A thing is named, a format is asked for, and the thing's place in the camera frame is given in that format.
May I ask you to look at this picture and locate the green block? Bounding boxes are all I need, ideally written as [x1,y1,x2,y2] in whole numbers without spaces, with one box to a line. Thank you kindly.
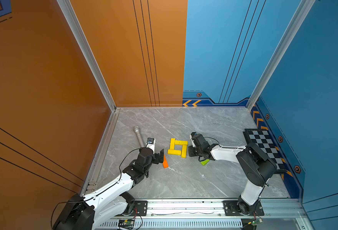
[200,159,210,166]

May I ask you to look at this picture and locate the yellow block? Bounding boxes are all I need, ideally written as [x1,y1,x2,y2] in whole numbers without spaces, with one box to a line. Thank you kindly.
[168,149,181,156]
[175,140,188,146]
[181,145,187,158]
[170,138,175,150]

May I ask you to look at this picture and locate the orange block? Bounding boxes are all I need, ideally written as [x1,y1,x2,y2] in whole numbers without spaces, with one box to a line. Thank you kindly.
[162,155,169,168]

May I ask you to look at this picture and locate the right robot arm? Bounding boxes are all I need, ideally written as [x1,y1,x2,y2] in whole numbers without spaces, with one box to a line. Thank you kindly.
[188,132,277,216]

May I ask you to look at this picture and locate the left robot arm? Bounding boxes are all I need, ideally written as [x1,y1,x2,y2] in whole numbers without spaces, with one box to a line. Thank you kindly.
[51,145,164,230]

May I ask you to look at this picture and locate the grey microphone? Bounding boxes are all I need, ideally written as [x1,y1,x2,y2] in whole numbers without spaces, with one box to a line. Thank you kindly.
[133,126,146,148]

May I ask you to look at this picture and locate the black white chessboard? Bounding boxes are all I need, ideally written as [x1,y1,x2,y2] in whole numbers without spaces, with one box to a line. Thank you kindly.
[243,129,287,174]

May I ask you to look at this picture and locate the left circuit board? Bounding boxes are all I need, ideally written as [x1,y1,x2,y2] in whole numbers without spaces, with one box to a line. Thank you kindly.
[117,219,135,230]

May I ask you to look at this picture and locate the circuit board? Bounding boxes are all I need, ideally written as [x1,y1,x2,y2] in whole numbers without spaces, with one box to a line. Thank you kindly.
[241,218,264,230]
[117,219,135,230]

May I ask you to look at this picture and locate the right circuit board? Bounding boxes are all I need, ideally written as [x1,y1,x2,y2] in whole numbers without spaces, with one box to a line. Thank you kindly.
[241,218,264,230]

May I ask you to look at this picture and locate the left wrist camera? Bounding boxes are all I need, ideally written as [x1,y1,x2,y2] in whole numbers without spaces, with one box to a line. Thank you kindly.
[146,138,155,151]

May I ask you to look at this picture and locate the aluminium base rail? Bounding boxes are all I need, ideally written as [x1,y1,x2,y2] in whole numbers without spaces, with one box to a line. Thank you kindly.
[96,198,314,230]

